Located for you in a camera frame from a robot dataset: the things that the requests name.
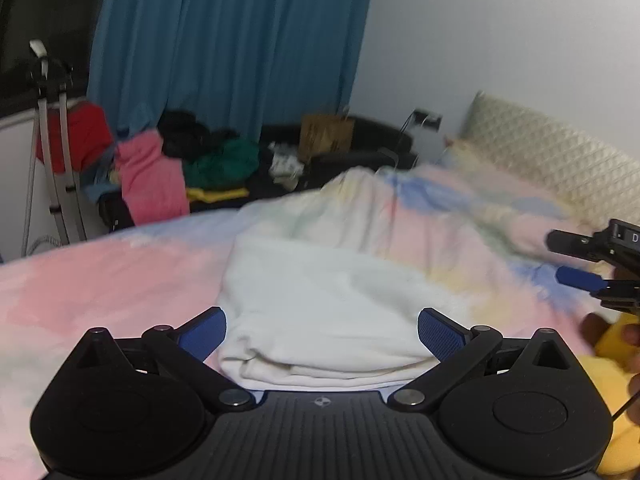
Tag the pink garment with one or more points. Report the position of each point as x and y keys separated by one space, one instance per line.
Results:
x=150 y=175

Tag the blue curtain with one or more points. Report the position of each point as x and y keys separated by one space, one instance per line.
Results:
x=225 y=40

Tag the white cabinet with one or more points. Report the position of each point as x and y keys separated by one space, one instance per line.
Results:
x=17 y=185

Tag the wall socket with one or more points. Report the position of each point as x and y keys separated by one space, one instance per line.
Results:
x=427 y=120

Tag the black sofa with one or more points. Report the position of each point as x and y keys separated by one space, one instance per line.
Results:
x=370 y=142

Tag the brown paper bag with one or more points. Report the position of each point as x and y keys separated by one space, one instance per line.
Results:
x=325 y=136

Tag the black garment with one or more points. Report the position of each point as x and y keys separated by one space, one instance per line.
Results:
x=182 y=132

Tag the yellow folded garment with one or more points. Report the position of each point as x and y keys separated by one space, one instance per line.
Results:
x=215 y=194

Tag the cream quilted headboard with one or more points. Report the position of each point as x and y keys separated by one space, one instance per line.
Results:
x=550 y=155

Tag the dark window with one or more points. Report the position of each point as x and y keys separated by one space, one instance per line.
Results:
x=45 y=20

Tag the metal tripod stand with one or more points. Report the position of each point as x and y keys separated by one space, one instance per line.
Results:
x=50 y=125

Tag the pastel tie-dye blanket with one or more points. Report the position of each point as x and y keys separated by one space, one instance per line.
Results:
x=125 y=280

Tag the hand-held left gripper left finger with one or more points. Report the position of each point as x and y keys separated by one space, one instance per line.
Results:
x=202 y=332

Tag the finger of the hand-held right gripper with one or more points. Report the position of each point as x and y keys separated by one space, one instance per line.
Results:
x=577 y=276
x=572 y=242

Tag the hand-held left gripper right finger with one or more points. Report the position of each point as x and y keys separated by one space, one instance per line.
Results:
x=440 y=332

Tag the green garment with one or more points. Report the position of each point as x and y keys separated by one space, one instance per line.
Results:
x=225 y=160

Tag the red garment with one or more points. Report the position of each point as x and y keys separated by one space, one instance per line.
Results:
x=82 y=132

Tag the black and white cloth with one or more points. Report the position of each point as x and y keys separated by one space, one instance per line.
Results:
x=285 y=165

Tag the white garment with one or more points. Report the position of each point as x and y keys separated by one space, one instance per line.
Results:
x=320 y=305

